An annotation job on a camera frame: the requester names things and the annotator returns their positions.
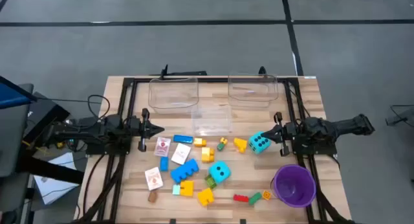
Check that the computer monitor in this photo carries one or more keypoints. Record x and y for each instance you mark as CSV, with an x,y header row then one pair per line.
x,y
13,94

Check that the red toy brick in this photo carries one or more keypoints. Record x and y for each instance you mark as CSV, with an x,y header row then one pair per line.
x,y
241,198

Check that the small black mount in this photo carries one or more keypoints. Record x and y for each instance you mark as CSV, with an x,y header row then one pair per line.
x,y
262,70

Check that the lime green toy block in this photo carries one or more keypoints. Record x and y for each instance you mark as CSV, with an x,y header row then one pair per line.
x,y
211,182

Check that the teal foam die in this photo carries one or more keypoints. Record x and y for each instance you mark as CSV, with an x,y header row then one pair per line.
x,y
220,172
257,145

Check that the small clear plastic bin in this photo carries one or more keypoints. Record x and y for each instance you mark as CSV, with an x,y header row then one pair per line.
x,y
211,120

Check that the black metal table frame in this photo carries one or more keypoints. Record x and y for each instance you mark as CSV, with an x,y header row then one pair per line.
x,y
210,79

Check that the white paper sheet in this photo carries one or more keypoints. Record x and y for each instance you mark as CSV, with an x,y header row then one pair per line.
x,y
55,191

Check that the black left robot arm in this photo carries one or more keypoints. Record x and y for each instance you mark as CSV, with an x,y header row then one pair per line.
x,y
97,130

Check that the grey desk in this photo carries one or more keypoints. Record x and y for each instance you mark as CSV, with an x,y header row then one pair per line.
x,y
13,136

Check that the black equipment case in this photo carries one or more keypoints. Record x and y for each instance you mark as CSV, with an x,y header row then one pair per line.
x,y
45,115

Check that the small light teal block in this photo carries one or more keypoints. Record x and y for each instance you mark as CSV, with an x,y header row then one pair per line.
x,y
176,189

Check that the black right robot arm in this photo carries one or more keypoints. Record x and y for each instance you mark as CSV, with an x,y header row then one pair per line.
x,y
339,124

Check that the small blue toy block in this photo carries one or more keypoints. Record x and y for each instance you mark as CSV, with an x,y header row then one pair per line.
x,y
164,163

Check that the long blue toy block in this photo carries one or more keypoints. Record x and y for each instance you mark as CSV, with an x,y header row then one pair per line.
x,y
183,138

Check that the large clear plastic bin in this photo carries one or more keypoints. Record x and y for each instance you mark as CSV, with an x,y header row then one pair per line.
x,y
173,94
252,91

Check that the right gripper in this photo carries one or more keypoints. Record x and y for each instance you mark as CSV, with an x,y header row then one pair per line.
x,y
288,131

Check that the black camera mount with bar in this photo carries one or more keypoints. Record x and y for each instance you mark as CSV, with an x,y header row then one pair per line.
x,y
187,73

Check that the purple plastic bucket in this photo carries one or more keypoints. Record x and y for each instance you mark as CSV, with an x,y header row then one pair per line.
x,y
294,188

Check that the blue comb-shaped toy block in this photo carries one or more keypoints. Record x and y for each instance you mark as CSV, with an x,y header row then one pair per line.
x,y
181,173

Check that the tiny green brick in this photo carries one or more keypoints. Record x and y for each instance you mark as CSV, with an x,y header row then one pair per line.
x,y
220,147

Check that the green toy brick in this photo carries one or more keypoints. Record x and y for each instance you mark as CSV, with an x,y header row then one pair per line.
x,y
255,198

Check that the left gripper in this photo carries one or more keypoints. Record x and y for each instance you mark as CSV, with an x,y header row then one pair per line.
x,y
144,130

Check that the black metal beam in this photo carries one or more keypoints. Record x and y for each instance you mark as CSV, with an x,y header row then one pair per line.
x,y
48,169

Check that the brown cylinder toy block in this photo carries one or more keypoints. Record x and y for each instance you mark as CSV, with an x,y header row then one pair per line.
x,y
152,197

